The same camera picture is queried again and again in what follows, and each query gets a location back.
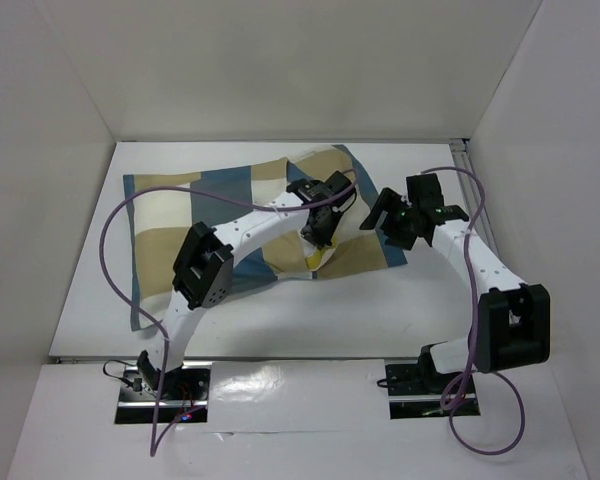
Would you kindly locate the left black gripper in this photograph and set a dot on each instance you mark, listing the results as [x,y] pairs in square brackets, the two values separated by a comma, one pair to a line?
[322,238]

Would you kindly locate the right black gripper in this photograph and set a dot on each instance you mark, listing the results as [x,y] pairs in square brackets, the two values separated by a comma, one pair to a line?
[395,220]

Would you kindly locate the white pillow yellow edge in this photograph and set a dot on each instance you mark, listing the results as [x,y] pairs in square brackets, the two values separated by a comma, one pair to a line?
[317,258]

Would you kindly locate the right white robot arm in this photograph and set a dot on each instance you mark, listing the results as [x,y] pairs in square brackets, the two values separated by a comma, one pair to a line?
[513,316]

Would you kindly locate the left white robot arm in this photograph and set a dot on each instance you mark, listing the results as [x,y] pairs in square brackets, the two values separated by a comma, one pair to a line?
[204,266]

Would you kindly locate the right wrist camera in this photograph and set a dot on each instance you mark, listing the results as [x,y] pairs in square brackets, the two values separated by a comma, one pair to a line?
[424,191]

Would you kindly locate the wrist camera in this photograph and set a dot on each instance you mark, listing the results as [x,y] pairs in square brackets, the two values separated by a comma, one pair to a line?
[424,191]
[339,186]

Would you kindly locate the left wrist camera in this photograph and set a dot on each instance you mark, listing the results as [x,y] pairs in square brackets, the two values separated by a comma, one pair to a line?
[339,186]

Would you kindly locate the aluminium frame rail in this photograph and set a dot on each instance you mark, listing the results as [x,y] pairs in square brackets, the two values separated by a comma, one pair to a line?
[470,192]

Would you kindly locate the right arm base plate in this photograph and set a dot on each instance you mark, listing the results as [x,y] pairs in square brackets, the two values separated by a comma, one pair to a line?
[413,391]

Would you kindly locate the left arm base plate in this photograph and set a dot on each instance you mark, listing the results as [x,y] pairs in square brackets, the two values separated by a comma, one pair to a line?
[187,400]

